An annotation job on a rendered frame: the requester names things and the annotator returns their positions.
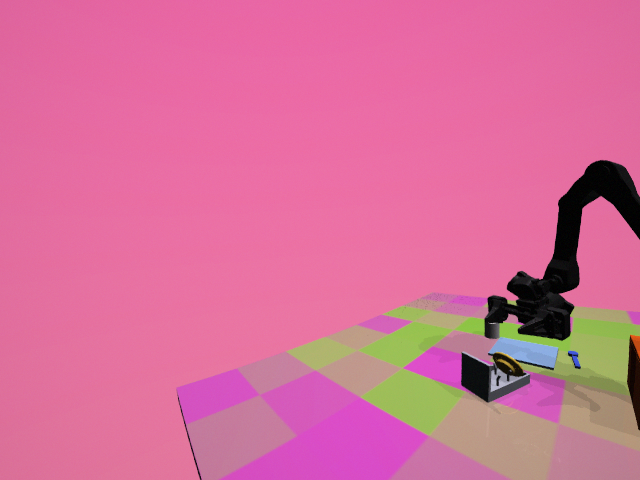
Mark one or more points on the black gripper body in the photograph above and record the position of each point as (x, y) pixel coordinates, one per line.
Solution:
(527, 310)

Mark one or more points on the grey cylinder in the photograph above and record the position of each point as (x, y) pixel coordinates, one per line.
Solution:
(492, 330)

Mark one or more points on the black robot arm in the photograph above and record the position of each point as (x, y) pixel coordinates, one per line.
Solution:
(602, 178)

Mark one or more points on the yellow round plate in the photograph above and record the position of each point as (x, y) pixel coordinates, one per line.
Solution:
(505, 363)

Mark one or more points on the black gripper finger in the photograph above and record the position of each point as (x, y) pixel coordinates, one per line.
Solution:
(542, 325)
(495, 315)

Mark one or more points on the grey dish rack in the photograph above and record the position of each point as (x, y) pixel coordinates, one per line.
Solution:
(487, 381)

